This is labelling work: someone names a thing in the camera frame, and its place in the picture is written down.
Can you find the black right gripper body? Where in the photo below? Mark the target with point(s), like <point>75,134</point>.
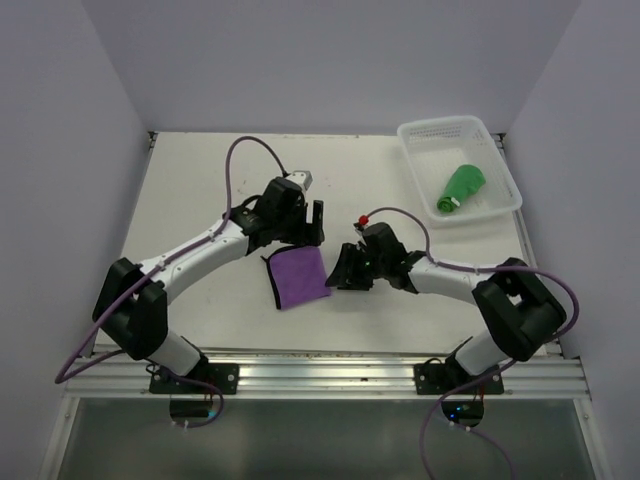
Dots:
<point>359,267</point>

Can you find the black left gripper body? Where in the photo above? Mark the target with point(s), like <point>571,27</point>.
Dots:
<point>293,228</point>

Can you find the black and purple towel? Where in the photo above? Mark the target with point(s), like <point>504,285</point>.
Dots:
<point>297,276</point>

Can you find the green microfiber towel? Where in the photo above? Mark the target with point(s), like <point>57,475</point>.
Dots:
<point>464,183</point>

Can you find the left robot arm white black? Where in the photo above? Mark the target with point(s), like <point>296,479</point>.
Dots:
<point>132,308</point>

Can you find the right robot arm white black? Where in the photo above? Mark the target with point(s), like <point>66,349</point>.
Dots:
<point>519,312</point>

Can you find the white plastic basket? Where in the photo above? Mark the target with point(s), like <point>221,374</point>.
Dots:
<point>436,148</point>

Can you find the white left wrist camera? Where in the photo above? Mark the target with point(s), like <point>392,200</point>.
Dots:
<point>302,178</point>

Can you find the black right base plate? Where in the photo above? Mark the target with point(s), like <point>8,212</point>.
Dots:
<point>433,377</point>

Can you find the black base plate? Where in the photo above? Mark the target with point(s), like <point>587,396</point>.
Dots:
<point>224,376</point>
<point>433,377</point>

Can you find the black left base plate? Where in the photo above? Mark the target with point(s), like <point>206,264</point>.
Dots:
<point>224,376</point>

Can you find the aluminium mounting rail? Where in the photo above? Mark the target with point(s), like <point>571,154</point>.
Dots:
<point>270,375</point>

